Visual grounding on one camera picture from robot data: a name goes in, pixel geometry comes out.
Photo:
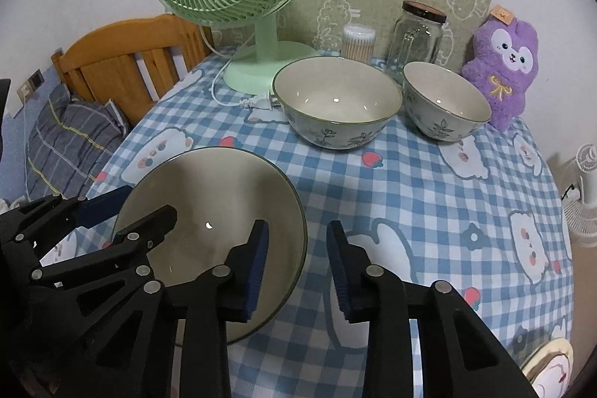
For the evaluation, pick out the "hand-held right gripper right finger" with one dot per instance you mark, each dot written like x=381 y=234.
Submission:
x=347 y=276

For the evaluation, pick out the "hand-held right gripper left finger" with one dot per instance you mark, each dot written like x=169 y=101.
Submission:
x=259 y=267

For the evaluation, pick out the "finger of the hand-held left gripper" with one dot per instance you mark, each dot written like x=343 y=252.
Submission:
x=144 y=230
x=105 y=207

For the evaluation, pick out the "large leaf-print ceramic bowl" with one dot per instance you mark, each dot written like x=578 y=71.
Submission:
x=336 y=90
x=210 y=193

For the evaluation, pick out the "small leaf-print ceramic bowl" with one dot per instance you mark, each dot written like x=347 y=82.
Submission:
x=443 y=92

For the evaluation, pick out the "grey plaid pillow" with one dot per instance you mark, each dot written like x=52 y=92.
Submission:
x=70 y=137

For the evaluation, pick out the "crumpled white cloth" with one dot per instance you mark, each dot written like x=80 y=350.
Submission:
x=5 y=205

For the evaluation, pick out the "blue checkered tablecloth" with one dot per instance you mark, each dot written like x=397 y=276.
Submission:
x=419 y=193

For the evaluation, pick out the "wooden bed headboard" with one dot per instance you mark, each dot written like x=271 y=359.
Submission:
x=116 y=67

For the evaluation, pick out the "cotton swab box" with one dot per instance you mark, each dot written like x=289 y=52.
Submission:
x=359 y=43

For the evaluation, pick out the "purple plush toy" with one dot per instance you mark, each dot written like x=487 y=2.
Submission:
x=501 y=90

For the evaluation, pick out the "glass jar with black lid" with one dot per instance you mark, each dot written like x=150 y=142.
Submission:
x=415 y=43

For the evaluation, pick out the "white floor fan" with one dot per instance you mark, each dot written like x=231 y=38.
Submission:
x=583 y=193

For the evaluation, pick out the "beige wall socket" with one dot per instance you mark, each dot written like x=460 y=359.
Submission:
x=23 y=91

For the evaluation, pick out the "dark wall socket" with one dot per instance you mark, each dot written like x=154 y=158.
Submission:
x=35 y=76

